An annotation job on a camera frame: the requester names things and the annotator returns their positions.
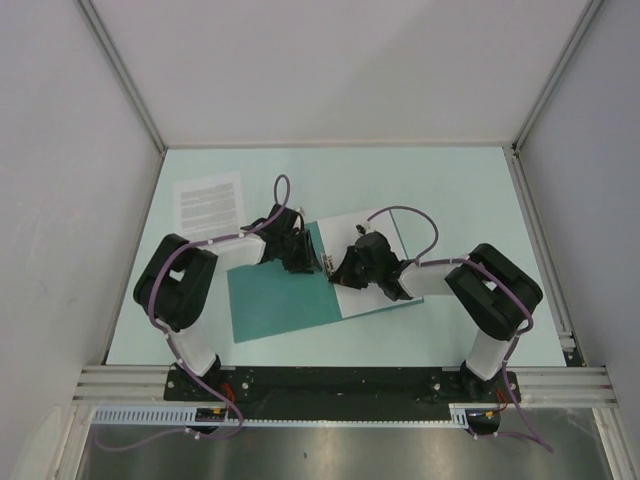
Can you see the teal folder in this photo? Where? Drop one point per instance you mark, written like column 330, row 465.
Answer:
column 266, row 301

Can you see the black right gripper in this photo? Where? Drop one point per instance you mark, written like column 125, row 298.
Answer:
column 344, row 274

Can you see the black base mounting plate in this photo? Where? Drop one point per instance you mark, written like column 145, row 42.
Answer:
column 401, row 394

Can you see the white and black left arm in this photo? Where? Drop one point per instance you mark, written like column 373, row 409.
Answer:
column 174, row 285

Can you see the chrome folder clip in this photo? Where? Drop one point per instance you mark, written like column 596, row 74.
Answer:
column 328, row 264

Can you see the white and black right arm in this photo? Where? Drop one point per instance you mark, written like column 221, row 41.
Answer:
column 498, row 296

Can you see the printed white paper sheet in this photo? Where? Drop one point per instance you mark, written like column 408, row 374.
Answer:
column 208, row 207

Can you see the aluminium frame rail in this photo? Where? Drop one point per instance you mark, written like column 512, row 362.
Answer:
column 571, row 387

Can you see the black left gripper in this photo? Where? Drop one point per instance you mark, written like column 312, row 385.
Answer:
column 307, row 261

